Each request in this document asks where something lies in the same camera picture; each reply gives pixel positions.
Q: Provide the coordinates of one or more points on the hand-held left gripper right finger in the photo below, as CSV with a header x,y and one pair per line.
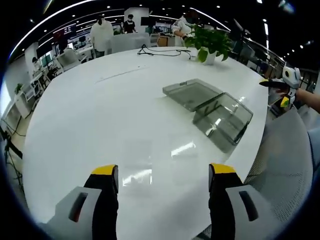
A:
x,y
225,200

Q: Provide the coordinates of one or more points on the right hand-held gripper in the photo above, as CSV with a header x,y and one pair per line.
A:
x,y
290,82

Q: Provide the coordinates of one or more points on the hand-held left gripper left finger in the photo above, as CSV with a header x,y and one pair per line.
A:
x,y
100,200

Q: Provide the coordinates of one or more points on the grey clear plastic box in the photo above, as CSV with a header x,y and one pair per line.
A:
x,y
212,110

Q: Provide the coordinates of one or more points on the person's right forearm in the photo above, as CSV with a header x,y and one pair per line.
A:
x,y
308,100

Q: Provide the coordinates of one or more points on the grey mesh office chair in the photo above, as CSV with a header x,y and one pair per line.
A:
x,y
282,162

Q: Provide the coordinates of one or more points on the green potted plant white pot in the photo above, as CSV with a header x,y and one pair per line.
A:
x,y
210,42

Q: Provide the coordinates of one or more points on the person's body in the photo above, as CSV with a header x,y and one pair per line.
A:
x,y
315,150

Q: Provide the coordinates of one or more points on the black tripod stand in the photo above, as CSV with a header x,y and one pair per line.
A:
x,y
11,145

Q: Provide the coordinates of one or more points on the white office desk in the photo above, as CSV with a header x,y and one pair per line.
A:
x,y
26,100

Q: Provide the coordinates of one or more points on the white office chair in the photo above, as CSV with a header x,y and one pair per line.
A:
x,y
67,60

